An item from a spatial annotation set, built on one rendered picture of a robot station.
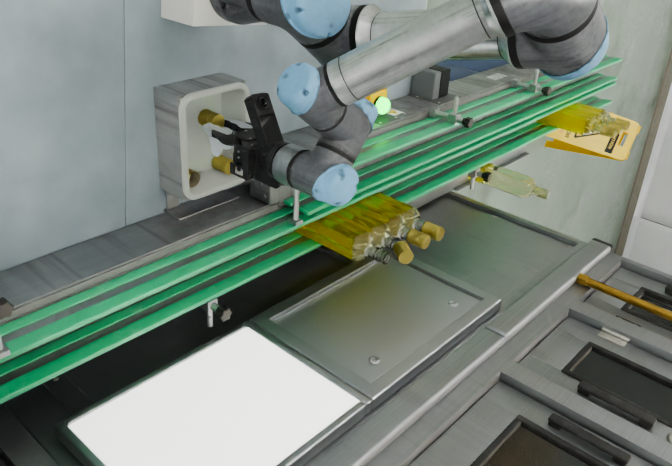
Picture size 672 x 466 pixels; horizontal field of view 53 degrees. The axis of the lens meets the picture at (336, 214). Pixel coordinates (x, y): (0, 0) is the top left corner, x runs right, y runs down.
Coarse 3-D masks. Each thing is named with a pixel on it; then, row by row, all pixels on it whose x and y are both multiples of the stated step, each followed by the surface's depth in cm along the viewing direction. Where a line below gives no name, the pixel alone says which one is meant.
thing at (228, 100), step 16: (192, 96) 129; (208, 96) 141; (224, 96) 143; (240, 96) 140; (192, 112) 139; (224, 112) 145; (240, 112) 142; (192, 128) 141; (192, 144) 142; (208, 144) 146; (192, 160) 144; (208, 160) 147; (208, 176) 146; (224, 176) 146; (192, 192) 139; (208, 192) 141
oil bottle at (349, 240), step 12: (300, 228) 157; (312, 228) 154; (324, 228) 151; (336, 228) 150; (348, 228) 150; (360, 228) 150; (324, 240) 152; (336, 240) 150; (348, 240) 147; (360, 240) 146; (372, 240) 148; (348, 252) 148; (360, 252) 146
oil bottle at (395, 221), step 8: (360, 200) 162; (360, 208) 159; (368, 208) 159; (376, 208) 159; (384, 208) 159; (376, 216) 156; (384, 216) 156; (392, 216) 156; (400, 216) 156; (392, 224) 154; (400, 224) 154; (392, 232) 154
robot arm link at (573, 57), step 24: (360, 24) 120; (384, 24) 118; (600, 24) 100; (336, 48) 122; (480, 48) 110; (504, 48) 107; (528, 48) 104; (552, 48) 100; (576, 48) 100; (600, 48) 103; (552, 72) 108; (576, 72) 106
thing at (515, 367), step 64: (448, 192) 212; (320, 256) 175; (448, 256) 179; (512, 256) 180; (576, 256) 176; (192, 320) 148; (512, 320) 149; (576, 320) 157; (640, 320) 158; (64, 384) 126; (128, 384) 129; (448, 384) 129; (512, 384) 135; (576, 384) 137; (640, 384) 138; (0, 448) 112; (64, 448) 114; (384, 448) 116; (448, 448) 120; (512, 448) 121; (576, 448) 121; (640, 448) 120
